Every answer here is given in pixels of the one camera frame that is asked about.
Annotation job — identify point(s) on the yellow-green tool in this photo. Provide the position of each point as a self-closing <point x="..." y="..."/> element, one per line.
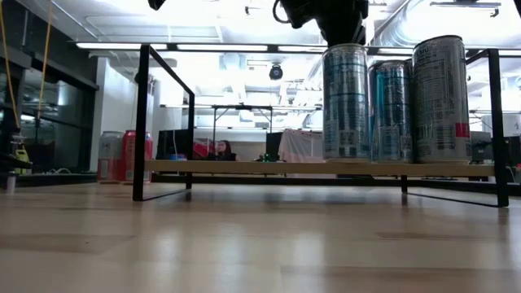
<point x="23" y="158"/>

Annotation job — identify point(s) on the black aluminium table frame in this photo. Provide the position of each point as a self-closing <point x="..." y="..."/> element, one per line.
<point x="285" y="181"/>

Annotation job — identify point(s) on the black ceiling spotlight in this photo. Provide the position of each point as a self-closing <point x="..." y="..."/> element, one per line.
<point x="276" y="72"/>

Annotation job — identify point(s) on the silver and red soda can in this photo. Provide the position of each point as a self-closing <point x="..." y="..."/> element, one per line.
<point x="110" y="156"/>

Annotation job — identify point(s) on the person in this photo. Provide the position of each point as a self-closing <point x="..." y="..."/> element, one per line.
<point x="225" y="150"/>

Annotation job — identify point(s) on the tall silver-blue can blue tab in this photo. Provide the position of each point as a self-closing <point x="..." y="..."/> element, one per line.
<point x="346" y="106"/>
<point x="390" y="114"/>

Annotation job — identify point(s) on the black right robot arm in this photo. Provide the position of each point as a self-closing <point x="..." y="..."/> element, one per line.
<point x="519" y="6"/>

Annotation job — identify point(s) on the tall silver can black lid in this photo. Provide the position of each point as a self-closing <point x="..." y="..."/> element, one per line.
<point x="441" y="101"/>

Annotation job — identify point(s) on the wooden shelf black metal frame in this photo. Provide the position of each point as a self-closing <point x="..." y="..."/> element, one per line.
<point x="244" y="167"/>

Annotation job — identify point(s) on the black frame background table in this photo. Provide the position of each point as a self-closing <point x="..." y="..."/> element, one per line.
<point x="242" y="107"/>

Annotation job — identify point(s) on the red background object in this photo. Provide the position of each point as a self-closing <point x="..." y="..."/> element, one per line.
<point x="203" y="149"/>

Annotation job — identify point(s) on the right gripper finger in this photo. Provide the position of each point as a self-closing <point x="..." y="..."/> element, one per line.
<point x="334" y="34"/>
<point x="352" y="32"/>

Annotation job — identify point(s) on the black monitor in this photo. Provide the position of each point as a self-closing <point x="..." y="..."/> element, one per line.
<point x="171" y="142"/>
<point x="273" y="146"/>
<point x="481" y="146"/>

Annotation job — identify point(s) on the ceiling track fixture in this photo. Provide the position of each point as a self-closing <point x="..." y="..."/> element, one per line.
<point x="464" y="5"/>

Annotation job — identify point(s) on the beige cloth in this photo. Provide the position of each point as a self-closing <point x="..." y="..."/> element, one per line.
<point x="303" y="146"/>

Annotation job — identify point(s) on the white post cap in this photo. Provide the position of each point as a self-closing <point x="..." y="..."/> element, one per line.
<point x="11" y="183"/>

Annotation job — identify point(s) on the linear ceiling light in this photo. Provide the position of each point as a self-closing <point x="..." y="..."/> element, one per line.
<point x="221" y="47"/>

